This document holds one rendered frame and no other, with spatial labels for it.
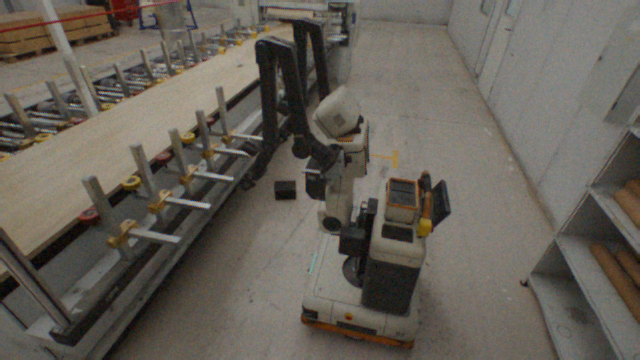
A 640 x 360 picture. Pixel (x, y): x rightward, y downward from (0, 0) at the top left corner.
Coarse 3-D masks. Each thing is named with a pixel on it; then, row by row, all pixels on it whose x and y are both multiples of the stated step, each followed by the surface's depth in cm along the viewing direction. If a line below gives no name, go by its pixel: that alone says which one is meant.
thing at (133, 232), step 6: (102, 222) 140; (96, 228) 139; (102, 228) 138; (132, 228) 137; (132, 234) 135; (138, 234) 135; (144, 234) 135; (150, 234) 135; (156, 234) 135; (162, 234) 135; (150, 240) 135; (156, 240) 134; (162, 240) 133; (168, 240) 132; (174, 240) 133; (180, 240) 134
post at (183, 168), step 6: (168, 132) 157; (174, 132) 157; (174, 138) 159; (174, 144) 161; (180, 144) 163; (174, 150) 164; (180, 150) 164; (180, 156) 165; (180, 162) 168; (180, 168) 170; (186, 168) 172; (180, 174) 173; (186, 174) 172; (186, 186) 177; (192, 186) 180
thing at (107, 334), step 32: (256, 96) 302; (192, 160) 214; (128, 192) 162; (224, 192) 268; (192, 224) 232; (64, 256) 133; (96, 256) 149; (160, 256) 200; (0, 288) 112; (64, 288) 136; (0, 320) 121; (32, 320) 125; (128, 320) 177; (0, 352) 148; (32, 352) 136; (64, 352) 141; (96, 352) 160
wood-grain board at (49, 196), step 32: (288, 32) 466; (224, 64) 323; (256, 64) 326; (160, 96) 247; (192, 96) 249; (96, 128) 200; (128, 128) 201; (160, 128) 203; (192, 128) 206; (32, 160) 168; (64, 160) 169; (96, 160) 170; (128, 160) 171; (0, 192) 146; (32, 192) 147; (64, 192) 147; (0, 224) 130; (32, 224) 130; (64, 224) 131; (32, 256) 119
